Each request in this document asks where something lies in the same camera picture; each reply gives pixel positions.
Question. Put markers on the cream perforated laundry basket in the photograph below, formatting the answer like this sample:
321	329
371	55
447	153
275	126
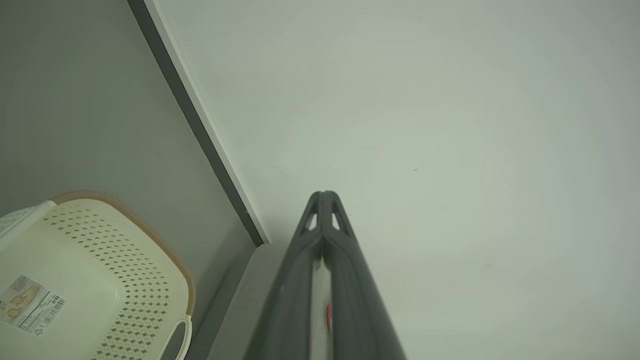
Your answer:
85	280

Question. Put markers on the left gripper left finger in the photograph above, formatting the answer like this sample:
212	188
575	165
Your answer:
290	300

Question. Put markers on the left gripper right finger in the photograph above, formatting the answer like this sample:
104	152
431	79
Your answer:
357	300

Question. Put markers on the dark grey baseboard strip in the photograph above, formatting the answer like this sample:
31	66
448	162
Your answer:
197	130

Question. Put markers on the barcode sticker on basket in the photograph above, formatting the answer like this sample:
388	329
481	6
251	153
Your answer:
30	305

